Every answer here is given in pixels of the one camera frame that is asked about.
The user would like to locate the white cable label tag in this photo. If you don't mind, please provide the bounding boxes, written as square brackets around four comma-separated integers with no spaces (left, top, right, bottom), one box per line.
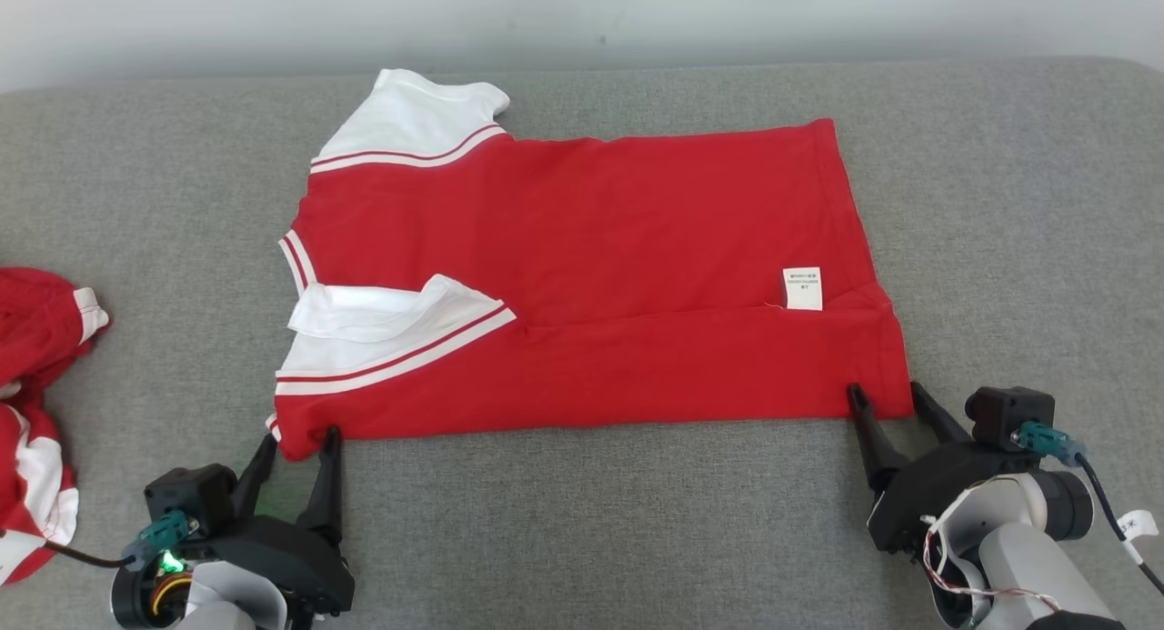
[1116,509,1161,543]

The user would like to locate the dark cable with teal plug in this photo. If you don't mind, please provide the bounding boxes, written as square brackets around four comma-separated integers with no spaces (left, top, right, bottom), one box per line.
[44,510,197,573]

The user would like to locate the red white jersey shirt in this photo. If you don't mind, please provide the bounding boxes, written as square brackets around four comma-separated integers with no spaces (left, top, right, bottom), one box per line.
[266,68,915,463]

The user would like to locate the red white shorts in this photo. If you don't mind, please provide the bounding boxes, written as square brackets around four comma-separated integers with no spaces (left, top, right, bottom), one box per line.
[0,266,112,585]

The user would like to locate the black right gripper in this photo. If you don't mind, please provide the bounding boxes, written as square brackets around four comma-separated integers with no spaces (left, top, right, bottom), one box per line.
[846,381,1039,555]

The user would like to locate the thin red white twisted wire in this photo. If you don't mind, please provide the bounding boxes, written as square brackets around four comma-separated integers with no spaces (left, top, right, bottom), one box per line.
[920,510,1063,605]

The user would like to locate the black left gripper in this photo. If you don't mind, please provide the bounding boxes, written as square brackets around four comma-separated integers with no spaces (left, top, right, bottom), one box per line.
[180,426,356,618]

